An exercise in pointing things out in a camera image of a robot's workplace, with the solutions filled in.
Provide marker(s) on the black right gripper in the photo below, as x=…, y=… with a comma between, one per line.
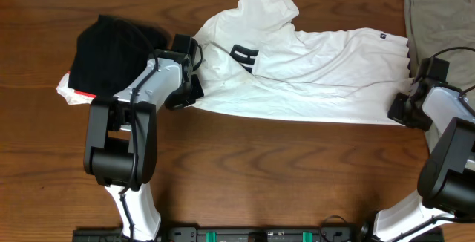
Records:
x=395, y=112

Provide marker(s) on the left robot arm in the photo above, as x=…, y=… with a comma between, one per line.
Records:
x=121, y=140

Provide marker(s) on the white folded garment red trim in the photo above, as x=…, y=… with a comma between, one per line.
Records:
x=72, y=96

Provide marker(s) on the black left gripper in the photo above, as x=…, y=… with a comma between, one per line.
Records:
x=195, y=88

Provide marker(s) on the black folded garment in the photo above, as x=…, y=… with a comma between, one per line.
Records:
x=111, y=54

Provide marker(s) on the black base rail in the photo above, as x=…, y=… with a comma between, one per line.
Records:
x=191, y=234

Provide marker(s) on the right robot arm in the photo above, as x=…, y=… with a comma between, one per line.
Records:
x=445, y=189

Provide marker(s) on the white printed t-shirt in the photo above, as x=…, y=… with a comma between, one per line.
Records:
x=256, y=64

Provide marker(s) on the olive grey garment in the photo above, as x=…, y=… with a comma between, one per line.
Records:
x=435, y=25

